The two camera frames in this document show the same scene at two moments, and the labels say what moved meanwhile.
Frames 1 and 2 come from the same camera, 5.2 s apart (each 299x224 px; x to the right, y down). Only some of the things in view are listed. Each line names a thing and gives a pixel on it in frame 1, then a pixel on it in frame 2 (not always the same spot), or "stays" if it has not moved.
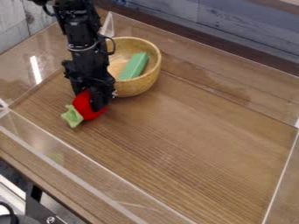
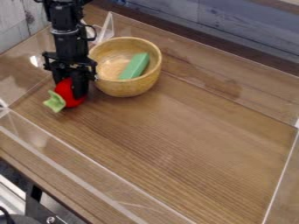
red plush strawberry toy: (82, 110) -> (62, 96)
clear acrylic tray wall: (200, 150) stays
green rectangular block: (135, 66) stays
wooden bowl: (134, 65) stays
